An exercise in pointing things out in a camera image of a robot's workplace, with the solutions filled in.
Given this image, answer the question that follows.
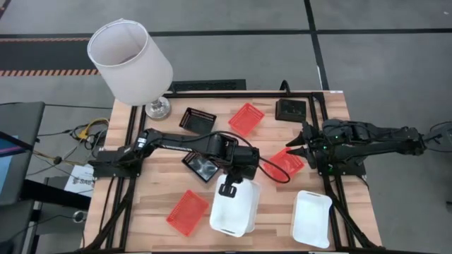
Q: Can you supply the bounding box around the black stand beam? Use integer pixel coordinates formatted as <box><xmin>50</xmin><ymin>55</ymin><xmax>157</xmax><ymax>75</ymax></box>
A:
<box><xmin>20</xmin><ymin>178</ymin><xmax>92</xmax><ymax>211</ymax></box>

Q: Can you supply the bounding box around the black plastic mesh basket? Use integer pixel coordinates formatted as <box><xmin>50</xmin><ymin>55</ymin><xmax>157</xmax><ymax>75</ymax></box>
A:
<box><xmin>275</xmin><ymin>98</ymin><xmax>307</xmax><ymax>123</ymax></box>
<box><xmin>178</xmin><ymin>107</ymin><xmax>218</xmax><ymax>135</ymax></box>
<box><xmin>181</xmin><ymin>150</ymin><xmax>220</xmax><ymax>183</ymax></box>

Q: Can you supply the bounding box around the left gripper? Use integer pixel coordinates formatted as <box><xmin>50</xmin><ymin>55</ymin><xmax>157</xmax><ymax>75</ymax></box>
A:
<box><xmin>218</xmin><ymin>145</ymin><xmax>261</xmax><ymax>199</ymax></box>

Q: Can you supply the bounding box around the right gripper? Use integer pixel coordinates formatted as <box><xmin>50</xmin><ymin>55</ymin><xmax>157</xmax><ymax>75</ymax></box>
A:
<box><xmin>285</xmin><ymin>119</ymin><xmax>335</xmax><ymax>170</ymax></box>

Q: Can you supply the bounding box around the white fabric lampshade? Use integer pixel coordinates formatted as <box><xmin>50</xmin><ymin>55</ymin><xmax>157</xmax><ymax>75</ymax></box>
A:
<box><xmin>87</xmin><ymin>18</ymin><xmax>174</xmax><ymax>107</ymax></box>

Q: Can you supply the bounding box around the black aluminium table frame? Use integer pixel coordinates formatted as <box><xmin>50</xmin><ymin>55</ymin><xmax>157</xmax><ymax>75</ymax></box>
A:
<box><xmin>83</xmin><ymin>90</ymin><xmax>381</xmax><ymax>253</ymax></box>

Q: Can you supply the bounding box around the dark grey monitor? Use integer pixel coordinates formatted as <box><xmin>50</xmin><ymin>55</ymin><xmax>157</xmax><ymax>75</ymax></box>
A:
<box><xmin>0</xmin><ymin>101</ymin><xmax>46</xmax><ymax>207</ymax></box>

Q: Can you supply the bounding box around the grey device with cables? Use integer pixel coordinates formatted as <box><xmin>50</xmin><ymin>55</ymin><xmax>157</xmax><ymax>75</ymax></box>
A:
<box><xmin>423</xmin><ymin>121</ymin><xmax>452</xmax><ymax>152</ymax></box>

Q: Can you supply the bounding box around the yellow cable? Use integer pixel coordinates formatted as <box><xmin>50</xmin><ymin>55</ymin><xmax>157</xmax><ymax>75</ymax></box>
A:
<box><xmin>78</xmin><ymin>118</ymin><xmax>109</xmax><ymax>140</ymax></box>

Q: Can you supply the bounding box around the white printed paper sheet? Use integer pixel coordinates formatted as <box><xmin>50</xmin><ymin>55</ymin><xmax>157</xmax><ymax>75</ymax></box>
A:
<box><xmin>64</xmin><ymin>164</ymin><xmax>95</xmax><ymax>198</ymax></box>

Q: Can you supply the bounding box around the black perforated floor strip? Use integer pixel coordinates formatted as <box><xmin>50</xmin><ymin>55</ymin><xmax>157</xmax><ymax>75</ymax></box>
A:
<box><xmin>168</xmin><ymin>78</ymin><xmax>247</xmax><ymax>92</ymax></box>

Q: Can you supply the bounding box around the orange plastic mesh basket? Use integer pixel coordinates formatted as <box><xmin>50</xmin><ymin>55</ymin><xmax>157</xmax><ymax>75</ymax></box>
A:
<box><xmin>227</xmin><ymin>102</ymin><xmax>266</xmax><ymax>138</ymax></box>
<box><xmin>263</xmin><ymin>147</ymin><xmax>305</xmax><ymax>184</ymax></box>
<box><xmin>165</xmin><ymin>189</ymin><xmax>210</xmax><ymax>237</ymax></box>

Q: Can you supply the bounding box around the clear glass lamp base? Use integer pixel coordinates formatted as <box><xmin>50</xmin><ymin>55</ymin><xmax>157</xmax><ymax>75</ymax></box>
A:
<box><xmin>144</xmin><ymin>95</ymin><xmax>172</xmax><ymax>120</ymax></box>

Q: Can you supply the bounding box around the white plastic bin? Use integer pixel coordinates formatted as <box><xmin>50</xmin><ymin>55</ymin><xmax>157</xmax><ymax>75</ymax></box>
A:
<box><xmin>290</xmin><ymin>190</ymin><xmax>333</xmax><ymax>250</ymax></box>
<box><xmin>209</xmin><ymin>174</ymin><xmax>261</xmax><ymax>238</ymax></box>

